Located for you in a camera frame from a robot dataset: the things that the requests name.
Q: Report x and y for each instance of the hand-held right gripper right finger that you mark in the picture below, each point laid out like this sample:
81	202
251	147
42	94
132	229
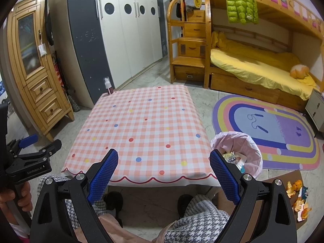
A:
225	177

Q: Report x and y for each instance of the dark red long bundle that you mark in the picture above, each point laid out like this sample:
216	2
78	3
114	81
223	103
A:
60	73

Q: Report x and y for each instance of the person's black left shoe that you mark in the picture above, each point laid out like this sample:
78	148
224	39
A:
114	200

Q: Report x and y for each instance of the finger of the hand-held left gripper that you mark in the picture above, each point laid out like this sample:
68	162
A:
27	140
48	148

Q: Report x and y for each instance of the yellow bedsheet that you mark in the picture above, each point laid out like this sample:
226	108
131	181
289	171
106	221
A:
253	63

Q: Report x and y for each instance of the wooden stair drawers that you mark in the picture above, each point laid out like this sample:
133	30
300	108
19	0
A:
189	48

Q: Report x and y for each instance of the pile of orange peels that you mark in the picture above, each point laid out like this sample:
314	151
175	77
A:
298	202

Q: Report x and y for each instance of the dark red spray bottle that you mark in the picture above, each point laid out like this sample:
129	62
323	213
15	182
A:
108	86

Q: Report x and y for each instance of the orange plush toy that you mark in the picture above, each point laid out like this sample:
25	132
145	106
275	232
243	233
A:
300	71

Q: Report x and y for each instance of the pinkish brown cloth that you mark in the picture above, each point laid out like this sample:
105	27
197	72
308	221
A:
121	232

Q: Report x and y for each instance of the person's black shoe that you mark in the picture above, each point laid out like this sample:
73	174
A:
114	200
184	203

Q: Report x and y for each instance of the grey nightstand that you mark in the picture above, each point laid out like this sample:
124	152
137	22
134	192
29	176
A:
315	108

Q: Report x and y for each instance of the person's black right shoe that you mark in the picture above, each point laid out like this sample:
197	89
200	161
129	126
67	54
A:
184	203

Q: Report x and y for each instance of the black hanging bag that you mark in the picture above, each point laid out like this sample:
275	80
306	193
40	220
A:
48	30

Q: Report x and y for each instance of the trash bin with pink bag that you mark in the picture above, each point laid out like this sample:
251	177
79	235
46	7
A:
250	144

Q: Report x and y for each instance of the pastel rainbow rug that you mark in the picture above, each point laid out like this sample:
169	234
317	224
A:
265	121

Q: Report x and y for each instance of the person's left hand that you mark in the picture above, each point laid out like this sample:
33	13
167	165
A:
22	197

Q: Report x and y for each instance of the white snack packet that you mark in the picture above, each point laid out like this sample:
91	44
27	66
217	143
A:
234	160

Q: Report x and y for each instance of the white and grey wardrobe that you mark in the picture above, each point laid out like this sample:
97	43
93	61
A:
126	43

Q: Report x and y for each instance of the pink checked tablecloth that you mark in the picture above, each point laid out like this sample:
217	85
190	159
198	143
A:
151	131

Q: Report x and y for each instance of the white paper tag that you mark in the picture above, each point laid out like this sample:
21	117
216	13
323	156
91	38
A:
41	49

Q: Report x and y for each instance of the green puffer jacket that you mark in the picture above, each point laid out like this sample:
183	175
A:
241	5

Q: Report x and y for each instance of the person's right leg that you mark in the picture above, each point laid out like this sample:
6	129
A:
202	220

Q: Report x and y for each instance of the tall wooden cabinet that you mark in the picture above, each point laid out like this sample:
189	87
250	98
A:
40	88

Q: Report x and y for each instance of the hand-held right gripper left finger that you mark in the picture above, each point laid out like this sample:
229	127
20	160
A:
103	174

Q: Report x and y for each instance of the folded grey umbrella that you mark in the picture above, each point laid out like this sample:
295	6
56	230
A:
73	103

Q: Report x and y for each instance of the wooden bunk bed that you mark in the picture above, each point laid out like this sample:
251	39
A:
265	6

